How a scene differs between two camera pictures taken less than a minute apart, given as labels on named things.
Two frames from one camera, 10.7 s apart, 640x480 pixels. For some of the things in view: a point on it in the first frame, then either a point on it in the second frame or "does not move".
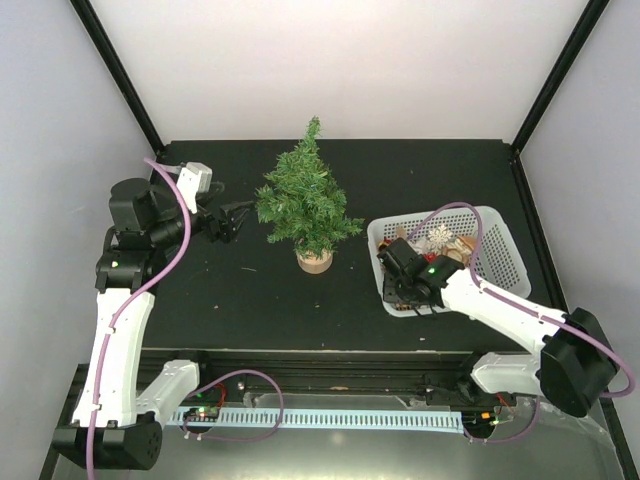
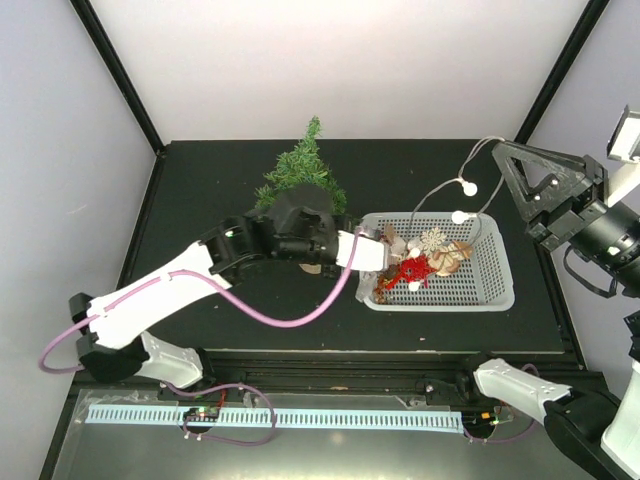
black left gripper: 225,230 -> 330,273
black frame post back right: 585,26 does not move
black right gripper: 389,295 -> 564,179
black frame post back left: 119,74 does not move
